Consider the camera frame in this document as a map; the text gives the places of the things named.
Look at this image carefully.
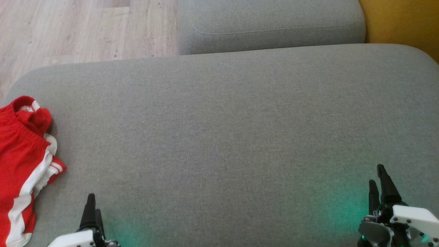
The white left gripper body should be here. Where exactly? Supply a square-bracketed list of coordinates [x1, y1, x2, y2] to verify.
[47, 230, 120, 247]

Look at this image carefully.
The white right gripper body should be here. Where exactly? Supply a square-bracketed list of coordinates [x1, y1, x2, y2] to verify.
[358, 205, 439, 247]

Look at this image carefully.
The yellow backdrop panel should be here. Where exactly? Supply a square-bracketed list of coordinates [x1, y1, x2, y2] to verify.
[358, 0, 439, 64]

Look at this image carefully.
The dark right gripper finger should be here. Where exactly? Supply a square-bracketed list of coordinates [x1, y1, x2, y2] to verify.
[377, 164, 402, 205]
[369, 179, 380, 215]

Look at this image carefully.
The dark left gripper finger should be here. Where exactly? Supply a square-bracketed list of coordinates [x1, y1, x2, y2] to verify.
[80, 193, 97, 231]
[96, 209, 106, 239]

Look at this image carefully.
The grey fabric sofa seat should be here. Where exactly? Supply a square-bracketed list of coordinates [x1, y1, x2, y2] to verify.
[0, 44, 439, 247]

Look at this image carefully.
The grey sofa back cushion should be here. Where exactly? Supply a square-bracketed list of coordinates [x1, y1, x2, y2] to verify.
[177, 0, 367, 55]

